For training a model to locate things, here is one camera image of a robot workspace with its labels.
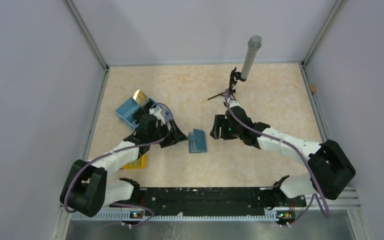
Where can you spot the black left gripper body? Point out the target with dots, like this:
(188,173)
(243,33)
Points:
(161,131)

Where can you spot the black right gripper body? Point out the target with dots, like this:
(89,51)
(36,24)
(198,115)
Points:
(227,132)

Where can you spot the blue leather card holder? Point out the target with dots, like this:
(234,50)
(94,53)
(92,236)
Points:
(197,141)

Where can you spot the blue compartment organizer tray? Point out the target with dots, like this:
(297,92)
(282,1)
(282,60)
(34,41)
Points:
(130,111)

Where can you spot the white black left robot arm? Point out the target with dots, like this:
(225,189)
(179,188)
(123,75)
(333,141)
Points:
(87,190)

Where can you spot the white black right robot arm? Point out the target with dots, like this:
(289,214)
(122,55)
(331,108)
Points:
(329,170)

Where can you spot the gold credit card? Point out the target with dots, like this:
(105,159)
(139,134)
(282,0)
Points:
(140,97)

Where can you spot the yellow toy brick block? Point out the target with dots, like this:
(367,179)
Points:
(139,163)

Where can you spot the grey tube on stand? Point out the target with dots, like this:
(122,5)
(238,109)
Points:
(253,46)

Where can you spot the white toothed cable strip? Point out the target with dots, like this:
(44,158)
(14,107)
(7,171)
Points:
(126,216)

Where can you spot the aluminium table frame rail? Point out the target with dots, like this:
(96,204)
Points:
(348,198)

